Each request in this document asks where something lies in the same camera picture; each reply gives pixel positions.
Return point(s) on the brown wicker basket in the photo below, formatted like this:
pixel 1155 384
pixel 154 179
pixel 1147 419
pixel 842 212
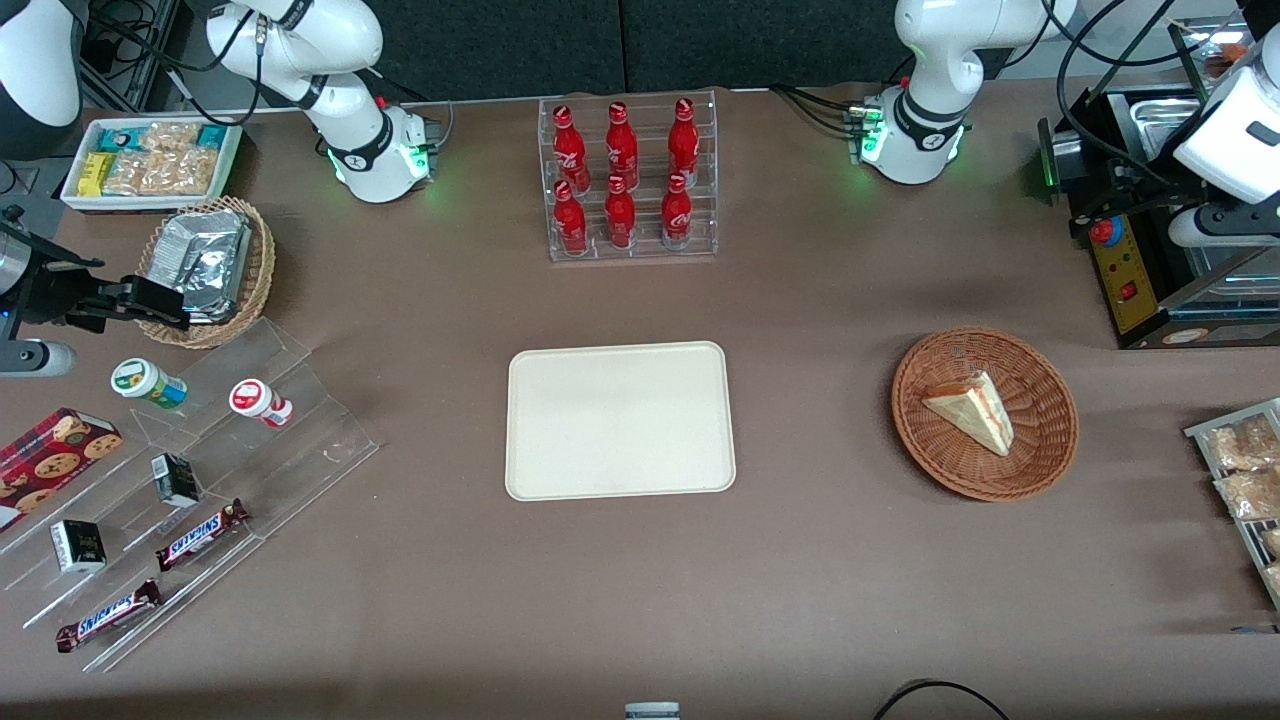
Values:
pixel 1040 440

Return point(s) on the red plaid cookie box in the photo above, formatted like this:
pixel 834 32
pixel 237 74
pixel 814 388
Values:
pixel 50 465

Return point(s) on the Snickers chocolate bar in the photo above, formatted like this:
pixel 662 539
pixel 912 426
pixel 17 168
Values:
pixel 108 615
pixel 200 535

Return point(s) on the black food warmer cabinet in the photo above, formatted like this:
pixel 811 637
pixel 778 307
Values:
pixel 1130 270

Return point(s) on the cream plastic tray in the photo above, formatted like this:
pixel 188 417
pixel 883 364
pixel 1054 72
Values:
pixel 620 420

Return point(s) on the black device green light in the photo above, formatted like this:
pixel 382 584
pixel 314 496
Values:
pixel 1062 165

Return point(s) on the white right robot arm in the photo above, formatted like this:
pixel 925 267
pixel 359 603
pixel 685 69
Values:
pixel 350 60

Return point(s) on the small black carton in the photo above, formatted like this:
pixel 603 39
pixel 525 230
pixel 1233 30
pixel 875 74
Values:
pixel 176 481
pixel 78 546

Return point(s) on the red lid yogurt cup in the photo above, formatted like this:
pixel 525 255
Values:
pixel 255 400

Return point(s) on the wrapped pastry bag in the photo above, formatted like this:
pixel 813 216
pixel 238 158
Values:
pixel 1240 445
pixel 1250 495

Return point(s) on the silver foil pack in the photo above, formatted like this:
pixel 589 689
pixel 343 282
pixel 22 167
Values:
pixel 205 255

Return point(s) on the yellow snack pack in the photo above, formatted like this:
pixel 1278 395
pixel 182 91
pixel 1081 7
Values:
pixel 95 173

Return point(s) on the red cola bottle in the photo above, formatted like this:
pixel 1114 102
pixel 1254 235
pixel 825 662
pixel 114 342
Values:
pixel 570 222
pixel 621 148
pixel 684 145
pixel 677 214
pixel 620 218
pixel 569 150

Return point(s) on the teal snack pack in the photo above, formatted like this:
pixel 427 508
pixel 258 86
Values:
pixel 116 139

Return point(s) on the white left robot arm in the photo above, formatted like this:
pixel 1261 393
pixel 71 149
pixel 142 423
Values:
pixel 930 60

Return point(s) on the triangular sandwich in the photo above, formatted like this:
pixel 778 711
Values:
pixel 975 412

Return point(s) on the clear acrylic stepped display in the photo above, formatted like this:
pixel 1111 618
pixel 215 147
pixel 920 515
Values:
pixel 290 440

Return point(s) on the clear acrylic bottle rack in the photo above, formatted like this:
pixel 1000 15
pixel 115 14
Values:
pixel 640 250

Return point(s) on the green lid yogurt cup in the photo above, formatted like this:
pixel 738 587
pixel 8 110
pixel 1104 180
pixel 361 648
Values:
pixel 145 383

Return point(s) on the clear bag of crackers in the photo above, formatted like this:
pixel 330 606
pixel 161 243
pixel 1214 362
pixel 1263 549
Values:
pixel 172 136
pixel 160 173

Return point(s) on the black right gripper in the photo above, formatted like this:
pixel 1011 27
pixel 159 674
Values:
pixel 50 293

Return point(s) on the tan wicker basket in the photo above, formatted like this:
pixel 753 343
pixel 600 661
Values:
pixel 258 270

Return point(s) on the white snack tray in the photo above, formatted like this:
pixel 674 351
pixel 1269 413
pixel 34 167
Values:
pixel 150 200

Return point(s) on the grey tray of pastries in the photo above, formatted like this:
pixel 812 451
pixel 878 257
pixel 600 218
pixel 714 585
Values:
pixel 1205 432

